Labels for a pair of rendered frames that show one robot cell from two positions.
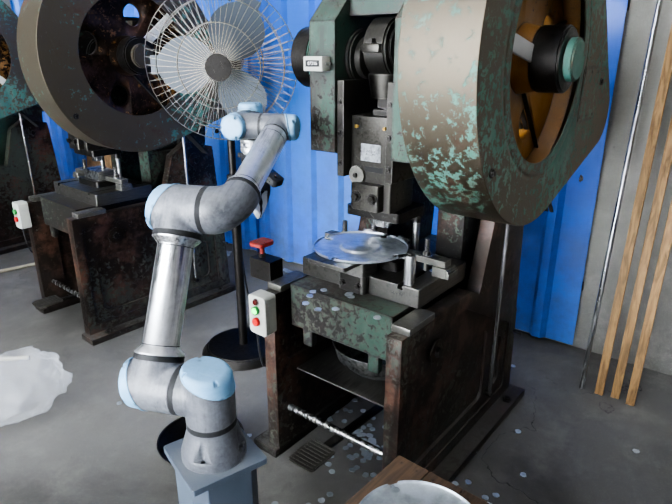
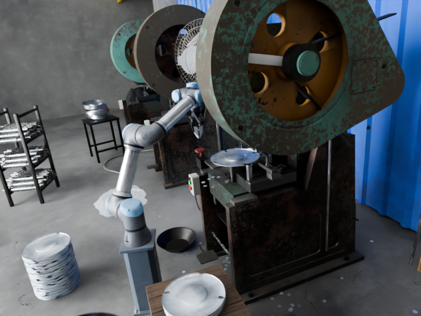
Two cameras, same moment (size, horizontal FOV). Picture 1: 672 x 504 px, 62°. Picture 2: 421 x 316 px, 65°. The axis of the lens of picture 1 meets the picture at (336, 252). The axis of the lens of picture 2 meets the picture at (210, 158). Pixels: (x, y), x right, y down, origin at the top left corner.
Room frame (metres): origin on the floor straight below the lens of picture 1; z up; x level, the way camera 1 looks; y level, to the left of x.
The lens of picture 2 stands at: (-0.02, -0.94, 1.48)
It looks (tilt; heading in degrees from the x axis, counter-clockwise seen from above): 20 degrees down; 32
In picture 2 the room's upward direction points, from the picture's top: 6 degrees counter-clockwise
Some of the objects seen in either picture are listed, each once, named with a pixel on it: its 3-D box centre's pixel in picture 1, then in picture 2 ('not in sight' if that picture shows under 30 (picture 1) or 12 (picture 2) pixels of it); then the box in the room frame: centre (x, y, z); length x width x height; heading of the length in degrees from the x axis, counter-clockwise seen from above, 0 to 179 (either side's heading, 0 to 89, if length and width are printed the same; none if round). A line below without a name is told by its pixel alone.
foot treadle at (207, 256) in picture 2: (356, 423); (240, 248); (1.62, -0.07, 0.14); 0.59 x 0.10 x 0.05; 141
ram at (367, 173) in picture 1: (378, 160); not in sight; (1.69, -0.13, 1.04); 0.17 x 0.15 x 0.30; 141
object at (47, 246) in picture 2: not in sight; (46, 246); (0.96, 0.98, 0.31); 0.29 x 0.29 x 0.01
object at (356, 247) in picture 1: (360, 246); (235, 157); (1.63, -0.08, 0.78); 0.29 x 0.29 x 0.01
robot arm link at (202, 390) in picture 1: (206, 391); (131, 212); (1.10, 0.30, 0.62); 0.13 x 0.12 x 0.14; 76
